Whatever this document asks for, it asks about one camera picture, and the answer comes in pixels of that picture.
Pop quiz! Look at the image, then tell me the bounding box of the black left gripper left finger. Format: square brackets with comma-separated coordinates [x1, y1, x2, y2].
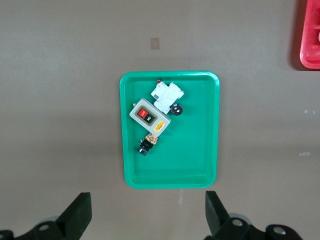
[14, 191, 93, 240]

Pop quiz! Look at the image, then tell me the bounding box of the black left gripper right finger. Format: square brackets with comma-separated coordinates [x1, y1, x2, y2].
[204, 190, 253, 240]

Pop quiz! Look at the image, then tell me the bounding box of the green plastic tray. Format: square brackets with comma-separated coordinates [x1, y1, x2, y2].
[118, 70, 221, 190]

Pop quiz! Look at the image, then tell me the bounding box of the red tray with fittings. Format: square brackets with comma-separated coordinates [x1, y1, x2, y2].
[299, 0, 320, 70]

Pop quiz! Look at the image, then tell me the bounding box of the small black motor component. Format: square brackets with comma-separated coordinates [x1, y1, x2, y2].
[136, 132, 160, 157]

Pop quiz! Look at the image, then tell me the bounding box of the black round buzzer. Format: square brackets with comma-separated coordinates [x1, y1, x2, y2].
[169, 103, 184, 117]

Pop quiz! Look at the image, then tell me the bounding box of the white circuit breaker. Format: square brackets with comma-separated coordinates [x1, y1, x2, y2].
[150, 81, 185, 115]

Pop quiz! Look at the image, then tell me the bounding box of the grey on-off switch box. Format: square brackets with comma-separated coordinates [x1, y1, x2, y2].
[129, 97, 172, 138]

